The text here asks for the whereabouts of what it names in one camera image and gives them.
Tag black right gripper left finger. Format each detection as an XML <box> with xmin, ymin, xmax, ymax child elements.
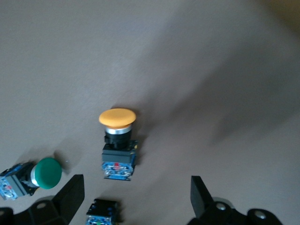
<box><xmin>0</xmin><ymin>174</ymin><xmax>85</xmax><ymax>225</ymax></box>

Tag brown table cover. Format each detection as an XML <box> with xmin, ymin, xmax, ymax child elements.
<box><xmin>0</xmin><ymin>0</ymin><xmax>300</xmax><ymax>225</ymax></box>

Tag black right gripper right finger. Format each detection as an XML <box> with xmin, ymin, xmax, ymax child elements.
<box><xmin>187</xmin><ymin>175</ymin><xmax>284</xmax><ymax>225</ymax></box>

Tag yellow push button switch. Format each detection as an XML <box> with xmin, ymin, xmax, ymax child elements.
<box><xmin>98</xmin><ymin>107</ymin><xmax>139</xmax><ymax>181</ymax></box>

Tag green push button switch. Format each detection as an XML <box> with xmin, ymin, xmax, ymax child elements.
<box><xmin>86</xmin><ymin>198</ymin><xmax>125</xmax><ymax>225</ymax></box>
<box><xmin>0</xmin><ymin>157</ymin><xmax>63</xmax><ymax>200</ymax></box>

